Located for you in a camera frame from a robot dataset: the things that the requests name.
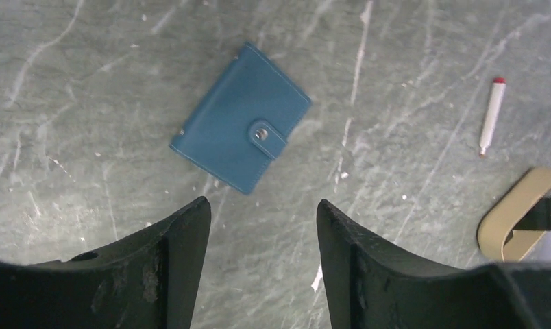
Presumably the white pen red cap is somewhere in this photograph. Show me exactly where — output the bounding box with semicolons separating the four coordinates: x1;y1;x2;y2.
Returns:
479;77;506;158

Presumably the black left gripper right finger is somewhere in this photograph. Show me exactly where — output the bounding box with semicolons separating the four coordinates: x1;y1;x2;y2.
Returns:
317;200;551;328

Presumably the blue leather card holder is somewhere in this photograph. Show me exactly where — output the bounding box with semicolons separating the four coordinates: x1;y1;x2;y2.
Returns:
169;42;311;195

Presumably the beige card tray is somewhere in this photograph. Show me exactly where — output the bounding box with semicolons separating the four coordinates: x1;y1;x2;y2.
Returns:
476;167;551;262

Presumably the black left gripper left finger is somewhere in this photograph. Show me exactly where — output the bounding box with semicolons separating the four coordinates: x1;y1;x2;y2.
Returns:
0;197;211;328

